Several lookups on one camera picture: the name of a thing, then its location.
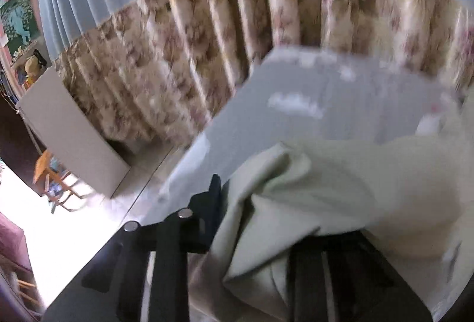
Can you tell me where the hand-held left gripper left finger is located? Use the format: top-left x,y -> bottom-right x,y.
81,174 -> 223,322

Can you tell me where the stuffed toy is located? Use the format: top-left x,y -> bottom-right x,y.
22,50 -> 49,85

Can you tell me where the grey printed bed sheet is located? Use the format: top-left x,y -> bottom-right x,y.
41,46 -> 463,322

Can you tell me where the white cabinet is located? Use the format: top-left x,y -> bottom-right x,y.
17,68 -> 131,198

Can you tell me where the pale green garment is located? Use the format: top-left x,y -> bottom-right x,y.
187,85 -> 474,322

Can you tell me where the wooden chair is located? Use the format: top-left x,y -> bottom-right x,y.
33,149 -> 86,213

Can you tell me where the mauve blanket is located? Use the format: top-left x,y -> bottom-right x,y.
0,211 -> 33,272

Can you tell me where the green wall poster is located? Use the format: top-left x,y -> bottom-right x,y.
0,0 -> 41,46

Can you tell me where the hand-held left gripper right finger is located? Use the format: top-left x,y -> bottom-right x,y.
288,231 -> 433,322

